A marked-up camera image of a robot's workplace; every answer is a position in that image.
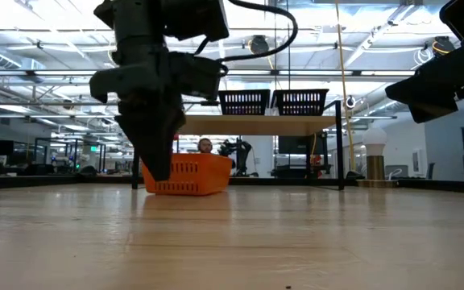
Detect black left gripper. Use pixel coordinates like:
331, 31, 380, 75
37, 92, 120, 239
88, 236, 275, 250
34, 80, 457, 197
89, 39, 188, 183

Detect orange plastic basket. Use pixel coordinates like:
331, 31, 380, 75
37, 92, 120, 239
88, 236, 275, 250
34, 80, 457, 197
140, 152, 234, 197

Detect long ceiling light bar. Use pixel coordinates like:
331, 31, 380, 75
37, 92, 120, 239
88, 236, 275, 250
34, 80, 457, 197
0, 68, 418, 78

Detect yellow hanging cable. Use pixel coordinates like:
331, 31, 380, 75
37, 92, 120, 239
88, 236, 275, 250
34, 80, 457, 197
333, 0, 357, 174

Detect person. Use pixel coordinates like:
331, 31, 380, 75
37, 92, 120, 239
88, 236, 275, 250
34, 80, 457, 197
197, 137, 214, 155

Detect black plastic basket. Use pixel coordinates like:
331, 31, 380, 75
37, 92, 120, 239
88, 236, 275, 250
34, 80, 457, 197
217, 89, 271, 117
271, 88, 330, 117

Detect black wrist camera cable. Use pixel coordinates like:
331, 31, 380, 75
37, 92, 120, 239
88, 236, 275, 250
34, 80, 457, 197
193, 0, 300, 64

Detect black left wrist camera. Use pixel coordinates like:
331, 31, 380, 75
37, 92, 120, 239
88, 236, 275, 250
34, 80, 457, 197
168, 51, 230, 102

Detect wooden riser shelf black legs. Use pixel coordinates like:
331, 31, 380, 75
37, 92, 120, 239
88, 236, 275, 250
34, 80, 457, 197
130, 97, 346, 192

